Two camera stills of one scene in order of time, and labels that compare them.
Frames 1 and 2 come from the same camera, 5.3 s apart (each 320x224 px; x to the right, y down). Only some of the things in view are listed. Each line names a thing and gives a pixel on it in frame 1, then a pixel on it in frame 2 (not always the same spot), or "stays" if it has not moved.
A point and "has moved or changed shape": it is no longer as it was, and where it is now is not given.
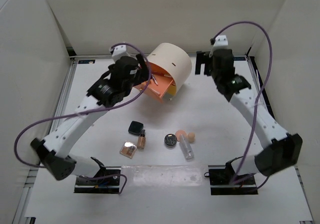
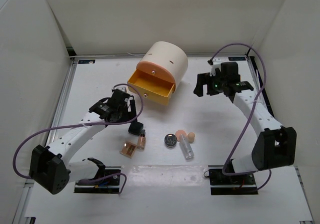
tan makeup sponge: (191, 136) stays
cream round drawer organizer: (175, 59) has moved or changed shape
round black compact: (170, 140) stays
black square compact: (135, 127) stays
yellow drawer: (172, 90) has moved or changed shape
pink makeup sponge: (180, 134) stays
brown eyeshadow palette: (128, 149) stays
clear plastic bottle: (186, 148) stays
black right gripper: (201, 58) → (204, 79)
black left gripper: (144, 73) → (133, 113)
